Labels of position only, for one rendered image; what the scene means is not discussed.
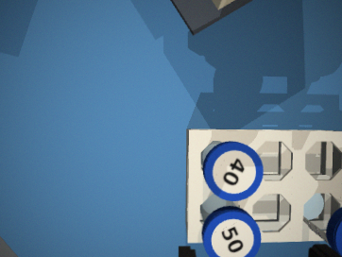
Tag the blue bench mat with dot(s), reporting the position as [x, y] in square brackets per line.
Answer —
[96, 97]

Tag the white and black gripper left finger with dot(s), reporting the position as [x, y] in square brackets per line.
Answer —
[186, 251]

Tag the beige tube rack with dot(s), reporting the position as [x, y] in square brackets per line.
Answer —
[286, 173]

